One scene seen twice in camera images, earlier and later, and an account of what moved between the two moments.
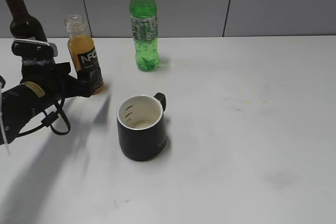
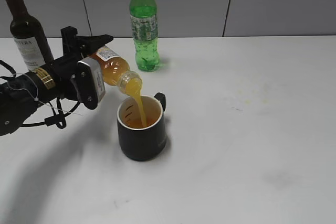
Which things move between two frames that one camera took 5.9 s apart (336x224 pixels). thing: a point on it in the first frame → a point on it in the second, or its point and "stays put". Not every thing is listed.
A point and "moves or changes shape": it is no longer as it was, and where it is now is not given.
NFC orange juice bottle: [83, 53] moves or changes shape
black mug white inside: [141, 127] stays put
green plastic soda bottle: [144, 23] stays put
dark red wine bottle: [23, 25] stays put
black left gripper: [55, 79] → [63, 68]
